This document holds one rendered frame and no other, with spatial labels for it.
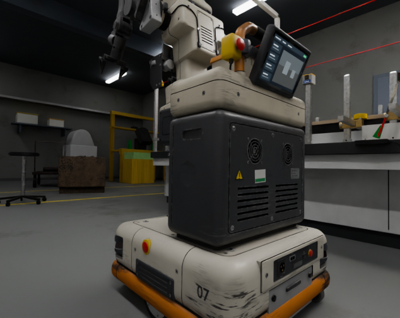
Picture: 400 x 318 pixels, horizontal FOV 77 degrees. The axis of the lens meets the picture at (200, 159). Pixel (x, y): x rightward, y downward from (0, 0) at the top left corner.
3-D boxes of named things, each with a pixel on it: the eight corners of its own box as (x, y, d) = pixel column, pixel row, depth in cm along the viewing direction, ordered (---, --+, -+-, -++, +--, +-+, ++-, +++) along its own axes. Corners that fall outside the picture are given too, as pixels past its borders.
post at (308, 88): (310, 144, 184) (310, 82, 185) (303, 144, 188) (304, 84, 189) (312, 144, 187) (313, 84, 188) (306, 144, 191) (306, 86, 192)
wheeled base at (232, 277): (332, 290, 100) (333, 228, 101) (229, 381, 57) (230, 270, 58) (212, 248, 150) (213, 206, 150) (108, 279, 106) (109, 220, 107)
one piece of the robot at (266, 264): (325, 257, 94) (325, 235, 95) (263, 294, 66) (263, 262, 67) (318, 255, 96) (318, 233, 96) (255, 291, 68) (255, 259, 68)
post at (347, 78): (349, 145, 166) (349, 73, 167) (343, 145, 168) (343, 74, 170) (351, 145, 168) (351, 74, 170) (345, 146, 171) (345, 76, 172)
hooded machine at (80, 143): (88, 180, 782) (89, 132, 786) (97, 182, 735) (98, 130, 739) (61, 181, 728) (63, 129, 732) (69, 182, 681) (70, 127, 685)
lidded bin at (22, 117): (35, 125, 754) (36, 116, 755) (38, 124, 722) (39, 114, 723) (14, 123, 718) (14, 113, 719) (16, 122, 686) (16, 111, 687)
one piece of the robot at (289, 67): (293, 114, 100) (318, 55, 93) (237, 96, 76) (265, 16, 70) (270, 106, 108) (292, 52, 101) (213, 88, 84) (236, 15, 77)
